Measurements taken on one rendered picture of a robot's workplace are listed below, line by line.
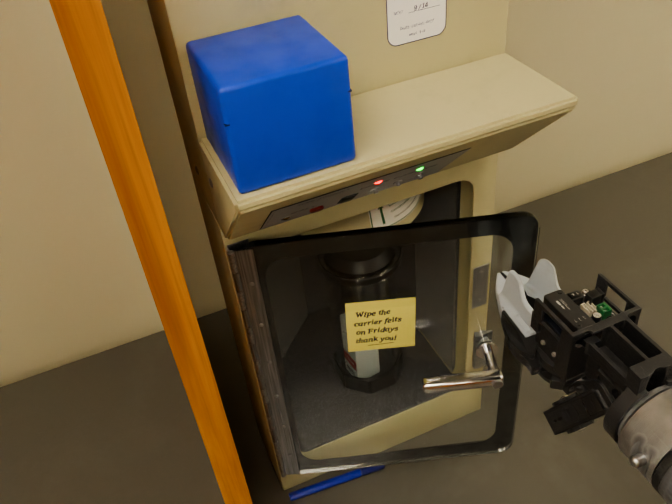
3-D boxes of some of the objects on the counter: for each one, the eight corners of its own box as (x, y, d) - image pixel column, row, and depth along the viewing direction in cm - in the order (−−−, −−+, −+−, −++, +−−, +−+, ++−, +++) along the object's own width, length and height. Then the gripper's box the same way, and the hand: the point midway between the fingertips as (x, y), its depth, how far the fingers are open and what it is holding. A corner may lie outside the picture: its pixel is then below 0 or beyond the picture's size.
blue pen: (289, 496, 97) (288, 491, 96) (382, 463, 100) (381, 458, 99) (291, 502, 96) (290, 498, 95) (385, 469, 99) (384, 465, 98)
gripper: (709, 352, 54) (543, 212, 70) (614, 395, 52) (465, 240, 68) (683, 420, 60) (535, 275, 75) (597, 461, 58) (462, 303, 73)
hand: (507, 286), depth 72 cm, fingers closed
